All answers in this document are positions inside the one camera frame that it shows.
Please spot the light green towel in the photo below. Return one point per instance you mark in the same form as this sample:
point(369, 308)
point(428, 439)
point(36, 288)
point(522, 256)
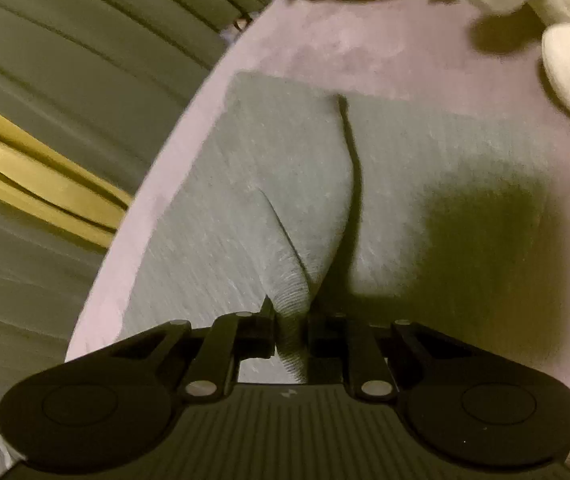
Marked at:
point(285, 195)

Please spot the green curtain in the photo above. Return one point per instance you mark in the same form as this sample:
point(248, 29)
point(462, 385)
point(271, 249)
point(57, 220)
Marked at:
point(65, 60)

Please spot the purple fleece blanket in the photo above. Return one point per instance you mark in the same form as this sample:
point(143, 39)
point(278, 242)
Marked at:
point(405, 60)

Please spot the yellow curtain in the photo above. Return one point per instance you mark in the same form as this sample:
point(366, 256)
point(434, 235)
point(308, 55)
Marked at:
point(30, 170)

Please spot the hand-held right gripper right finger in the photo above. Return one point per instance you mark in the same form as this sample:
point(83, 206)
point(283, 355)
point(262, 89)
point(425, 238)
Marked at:
point(321, 336)

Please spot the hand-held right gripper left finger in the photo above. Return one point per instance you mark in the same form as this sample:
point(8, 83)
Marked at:
point(261, 332)

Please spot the cream plush toy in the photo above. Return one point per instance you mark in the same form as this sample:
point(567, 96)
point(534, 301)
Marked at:
point(555, 20)

